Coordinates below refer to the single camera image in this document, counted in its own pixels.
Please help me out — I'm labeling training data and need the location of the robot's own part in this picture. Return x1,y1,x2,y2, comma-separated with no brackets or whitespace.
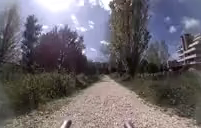
60,119,73,128
123,121,134,128

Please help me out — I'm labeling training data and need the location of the pale gravel path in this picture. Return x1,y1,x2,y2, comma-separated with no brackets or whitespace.
3,74,201,128

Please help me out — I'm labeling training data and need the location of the bare tree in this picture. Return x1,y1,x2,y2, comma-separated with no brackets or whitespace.
0,5,23,68

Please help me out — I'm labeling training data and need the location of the red-leaved tree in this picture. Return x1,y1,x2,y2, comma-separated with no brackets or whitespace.
33,25,89,75

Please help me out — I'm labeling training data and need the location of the overgrown grass verge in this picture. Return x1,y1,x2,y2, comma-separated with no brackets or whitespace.
0,64,103,118
109,69,201,128

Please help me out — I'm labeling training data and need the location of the tall trees clump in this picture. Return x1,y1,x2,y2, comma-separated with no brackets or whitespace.
108,0,153,78

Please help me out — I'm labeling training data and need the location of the multi-storey building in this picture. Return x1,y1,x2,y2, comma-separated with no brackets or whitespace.
176,32,201,72

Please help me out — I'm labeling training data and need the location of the dark slender tree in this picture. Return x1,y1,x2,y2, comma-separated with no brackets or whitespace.
20,14,43,68

